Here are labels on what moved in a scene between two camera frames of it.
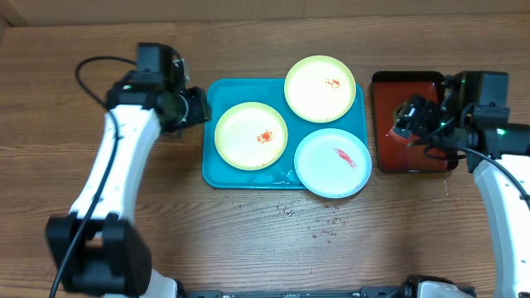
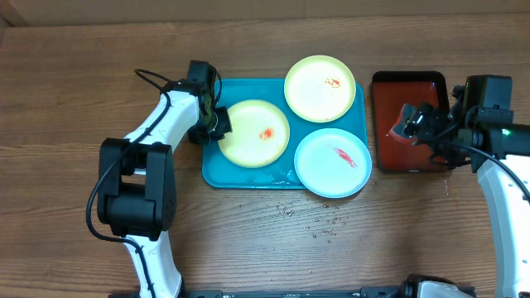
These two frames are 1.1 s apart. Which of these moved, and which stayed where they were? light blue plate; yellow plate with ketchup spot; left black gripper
Moved: left black gripper
Stayed: light blue plate; yellow plate with ketchup spot
